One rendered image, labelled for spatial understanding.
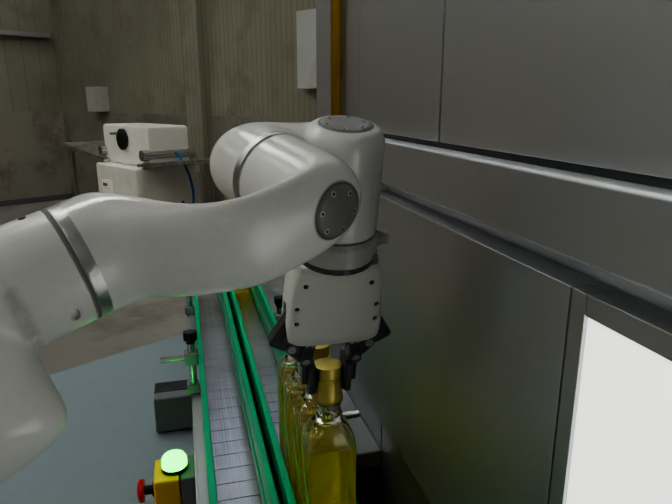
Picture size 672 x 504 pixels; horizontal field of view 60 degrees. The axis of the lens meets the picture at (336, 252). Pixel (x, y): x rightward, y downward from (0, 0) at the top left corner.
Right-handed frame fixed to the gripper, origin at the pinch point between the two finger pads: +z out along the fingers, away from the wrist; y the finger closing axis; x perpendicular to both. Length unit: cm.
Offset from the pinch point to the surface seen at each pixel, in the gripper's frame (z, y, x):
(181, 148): 133, 25, -456
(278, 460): 21.2, 4.4, -6.6
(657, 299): -24.0, -15.5, 23.3
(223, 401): 38, 11, -37
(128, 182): 158, 72, -443
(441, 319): -7.2, -11.9, 1.8
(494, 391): -7.7, -12.2, 13.7
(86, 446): 54, 39, -45
